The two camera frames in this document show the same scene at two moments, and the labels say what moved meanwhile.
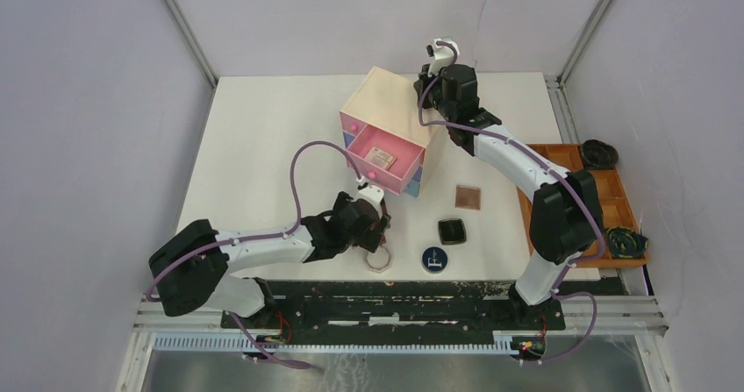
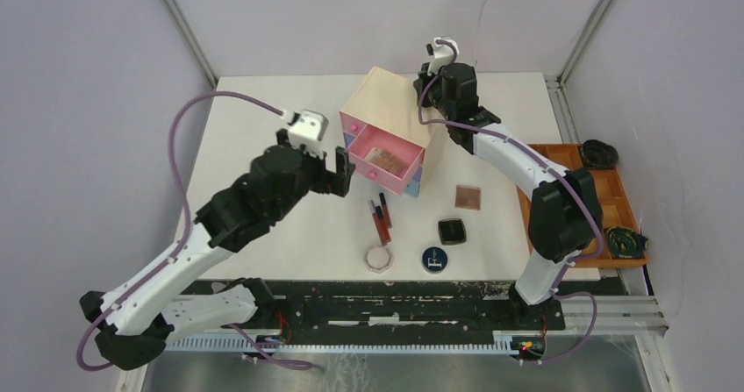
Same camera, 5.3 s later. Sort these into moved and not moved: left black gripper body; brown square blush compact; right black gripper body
Moved: left black gripper body
Not moved: right black gripper body; brown square blush compact
